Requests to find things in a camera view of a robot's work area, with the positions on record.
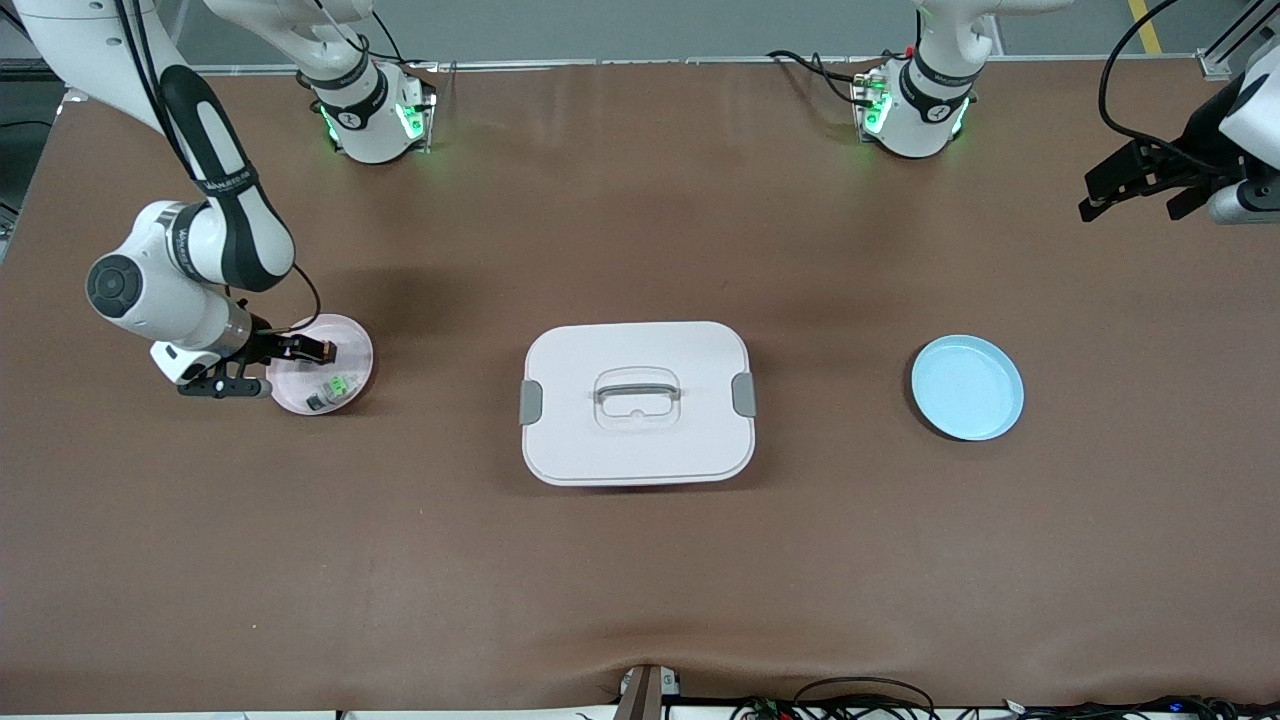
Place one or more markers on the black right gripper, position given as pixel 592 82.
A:
pixel 266 345

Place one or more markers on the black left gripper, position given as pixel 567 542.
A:
pixel 1203 135

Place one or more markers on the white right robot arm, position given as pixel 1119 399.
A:
pixel 150 290

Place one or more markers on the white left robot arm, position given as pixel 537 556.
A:
pixel 925 120

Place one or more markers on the white lidded box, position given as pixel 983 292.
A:
pixel 640 450

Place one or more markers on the pink round plate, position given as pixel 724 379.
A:
pixel 355 345

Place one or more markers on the light blue round plate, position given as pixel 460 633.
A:
pixel 967 390

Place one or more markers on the brown table mat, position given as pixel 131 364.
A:
pixel 640 580

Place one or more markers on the aluminium frame profile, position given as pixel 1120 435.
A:
pixel 1225 50

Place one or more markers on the metal table edge rail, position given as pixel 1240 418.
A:
pixel 650 62

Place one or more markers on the metal table clamp bracket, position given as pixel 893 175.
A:
pixel 645 695

